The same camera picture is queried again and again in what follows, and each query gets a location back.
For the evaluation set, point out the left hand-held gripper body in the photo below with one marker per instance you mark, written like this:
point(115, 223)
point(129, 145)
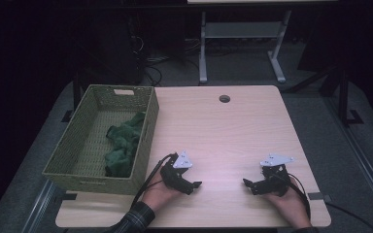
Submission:
point(175, 174)

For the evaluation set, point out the person's right hand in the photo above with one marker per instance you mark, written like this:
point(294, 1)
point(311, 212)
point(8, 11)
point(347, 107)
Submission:
point(293, 207)

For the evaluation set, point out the person's left hand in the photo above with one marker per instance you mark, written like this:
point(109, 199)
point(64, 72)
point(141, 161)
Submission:
point(158, 195)

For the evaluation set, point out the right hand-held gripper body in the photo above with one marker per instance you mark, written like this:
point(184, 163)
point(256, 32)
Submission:
point(277, 181)

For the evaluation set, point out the dark cabinet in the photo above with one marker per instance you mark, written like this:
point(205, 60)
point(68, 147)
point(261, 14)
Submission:
point(116, 58)

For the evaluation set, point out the green woven basket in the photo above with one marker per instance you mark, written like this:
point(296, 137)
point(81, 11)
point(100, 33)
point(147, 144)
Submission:
point(84, 152)

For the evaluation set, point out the aluminium rail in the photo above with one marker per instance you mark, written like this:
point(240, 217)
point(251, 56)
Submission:
point(40, 204)
point(362, 152)

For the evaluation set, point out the green fleece garment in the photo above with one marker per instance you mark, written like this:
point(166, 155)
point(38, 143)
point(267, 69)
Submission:
point(123, 142)

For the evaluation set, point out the grey tape strip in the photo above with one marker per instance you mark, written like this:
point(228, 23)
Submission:
point(317, 196)

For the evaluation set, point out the black metal stand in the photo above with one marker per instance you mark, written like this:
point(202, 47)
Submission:
point(343, 97)

